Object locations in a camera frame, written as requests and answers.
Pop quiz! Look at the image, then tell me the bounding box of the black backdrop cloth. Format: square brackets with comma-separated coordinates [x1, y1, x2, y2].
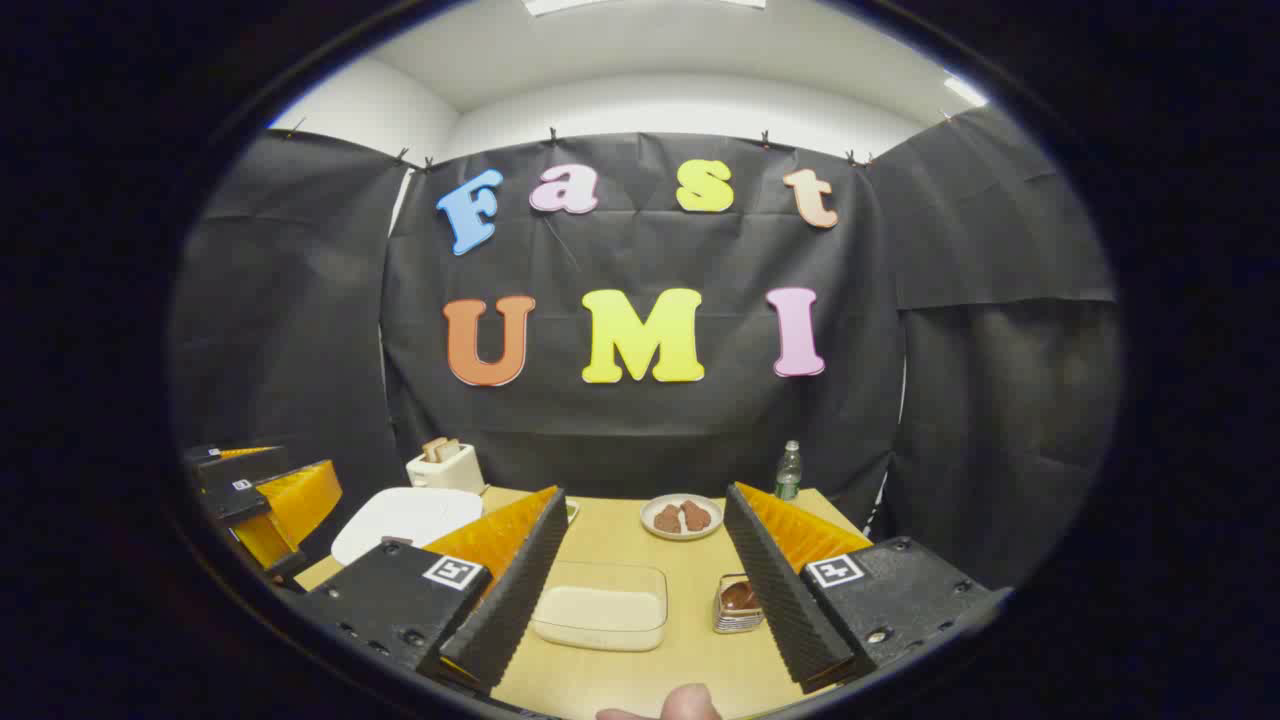
[170, 105, 1121, 591]

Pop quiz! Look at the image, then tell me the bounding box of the metal wire chopstick holder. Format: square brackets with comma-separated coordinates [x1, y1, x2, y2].
[713, 573, 766, 635]

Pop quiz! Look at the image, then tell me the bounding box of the white round plate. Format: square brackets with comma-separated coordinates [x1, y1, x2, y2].
[640, 493, 724, 542]

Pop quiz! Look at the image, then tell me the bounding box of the clear plastic box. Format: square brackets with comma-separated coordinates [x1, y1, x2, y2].
[530, 560, 669, 653]

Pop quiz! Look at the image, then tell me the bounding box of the ceiling light panel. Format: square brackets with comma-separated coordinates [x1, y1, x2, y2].
[522, 0, 766, 16]

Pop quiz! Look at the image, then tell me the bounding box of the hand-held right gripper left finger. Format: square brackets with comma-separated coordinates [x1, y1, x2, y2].
[290, 486, 569, 696]

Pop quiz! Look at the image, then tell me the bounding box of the white rice cooker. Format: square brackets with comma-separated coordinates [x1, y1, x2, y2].
[330, 487, 486, 567]

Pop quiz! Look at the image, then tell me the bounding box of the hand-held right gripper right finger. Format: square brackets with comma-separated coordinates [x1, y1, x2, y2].
[722, 482, 1001, 695]

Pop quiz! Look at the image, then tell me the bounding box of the white toaster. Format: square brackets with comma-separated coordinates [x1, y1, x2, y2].
[406, 438, 488, 495]

